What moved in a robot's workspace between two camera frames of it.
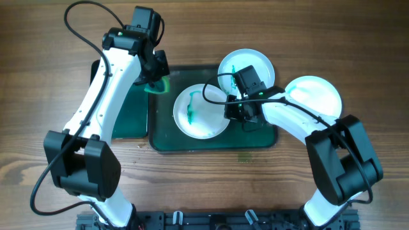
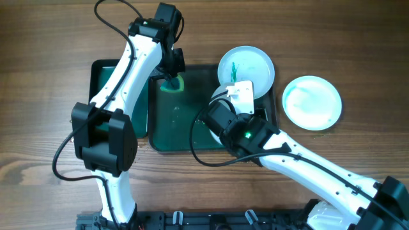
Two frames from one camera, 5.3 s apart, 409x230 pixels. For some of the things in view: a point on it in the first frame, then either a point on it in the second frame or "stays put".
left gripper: (160, 69) → (177, 64)
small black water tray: (131, 120) stays put
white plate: (317, 92) stays put
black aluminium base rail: (264, 220) stays put
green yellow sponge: (160, 87) → (174, 84)
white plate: (238, 59) stays put
